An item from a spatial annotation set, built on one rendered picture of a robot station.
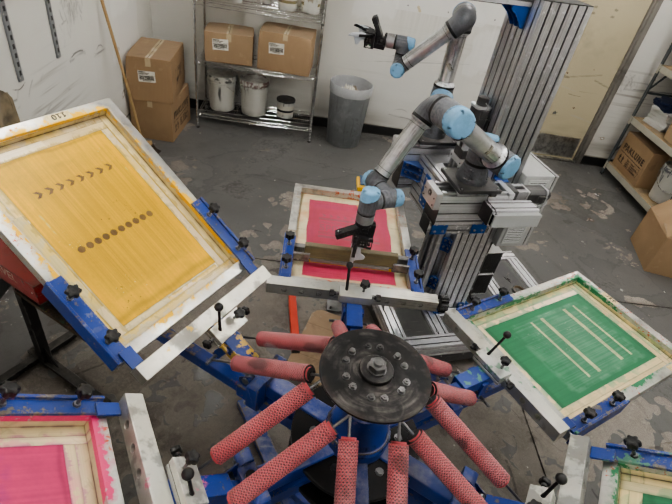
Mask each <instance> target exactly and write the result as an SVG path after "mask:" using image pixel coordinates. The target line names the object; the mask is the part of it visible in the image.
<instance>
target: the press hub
mask: <svg viewBox="0 0 672 504"><path fill-rule="evenodd" d="M319 376H320V380H321V383H322V385H321V386H319V387H317V388H316V389H314V390H313V392H314V395H313V396H314V397H316V398H317V399H319V400H320V401H322V402H324V403H325V404H327V405H329V406H330V407H332V408H331V410H330V411H329V413H328V415H327V418H326V420H327V422H328V421H330V422H331V423H332V425H334V424H335V423H337V422H338V421H339V420H341V419H342V418H344V417H345V416H346V415H348V414H349V415H351V416H352V422H351V437H355V438H357V439H356V440H358V441H359V447H358V463H367V465H368V488H369V504H386V495H387V469H388V464H387V463H385V462H384V461H382V460H380V459H379V458H380V456H381V455H382V454H383V453H384V452H385V450H386V448H387V446H388V443H391V441H397V433H398V425H397V426H395V427H393V428H391V429H390V424H396V423H400V422H404V421H406V420H408V421H406V422H405V423H406V425H407V426H408V427H409V428H410V429H411V430H412V431H413V430H415V429H417V428H416V425H415V423H414V421H413V419H411V418H412V417H414V416H416V415H417V414H418V413H419V412H420V411H421V410H422V409H423V408H424V407H425V405H426V404H427V402H428V400H429V398H430V395H431V390H432V379H431V374H430V370H429V368H428V366H427V364H426V362H425V360H424V359H423V357H422V356H421V354H420V353H419V352H418V351H417V350H416V349H415V348H414V347H413V346H412V345H410V344H409V343H408V342H406V341H405V340H403V339H402V338H400V337H398V336H396V335H394V334H391V333H388V332H385V331H382V330H376V329H355V330H350V331H347V332H344V333H342V334H340V335H338V336H337V337H335V338H334V339H333V340H331V341H330V342H329V343H328V344H327V346H326V347H325V349H324V350H323V352H322V354H321V357H320V362H319ZM348 419H349V418H348ZM348 419H346V420H345V421H344V422H342V423H341V424H340V425H338V426H337V427H336V428H335V429H336V431H337V433H338V434H337V435H336V436H337V438H336V439H334V440H333V441H332V442H330V443H329V444H328V445H329V446H330V448H331V449H332V450H333V452H334V455H333V456H331V457H328V458H326V459H324V460H322V461H320V462H318V463H316V464H313V465H311V466H309V467H307V468H305V469H303V471H302V472H303V473H304V474H305V476H306V477H307V478H308V479H309V480H310V481H311V482H309V483H307V484H305V485H303V486H301V487H299V492H300V493H301V494H302V496H303V497H304V498H305V499H306V500H307V501H308V502H309V503H310V504H334V492H335V479H336V466H337V452H338V439H341V436H344V437H347V434H348ZM409 419H410V420H409ZM319 424H321V422H320V421H318V420H317V419H315V418H313V417H312V416H310V415H309V414H307V413H305V412H304V411H302V410H301V409H297V410H296V411H295V414H294V417H293V420H292V425H291V435H290V439H289V444H288V447H289V446H291V445H292V444H293V443H295V442H296V441H297V440H299V439H300V438H302V437H303V436H304V435H306V434H307V433H308V432H310V431H311V430H312V429H314V428H315V427H316V426H318V425H319Z"/></svg>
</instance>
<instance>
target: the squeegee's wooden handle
mask: <svg viewBox="0 0 672 504"><path fill-rule="evenodd" d="M352 248H353V247H345V246H337V245H328V244H320V243H312V242H306V243H305V250H304V253H310V258H316V259H324V260H332V261H340V262H349V261H350V256H351V251H352ZM360 249H361V248H360ZM361 254H363V255H364V256H365V258H364V259H363V260H355V261H354V262H353V263H357V264H365V265H374V266H382V267H389V269H392V267H393V264H397V261H398V253H393V252H385V251H377V250H368V249H361ZM310 258H309V259H310Z"/></svg>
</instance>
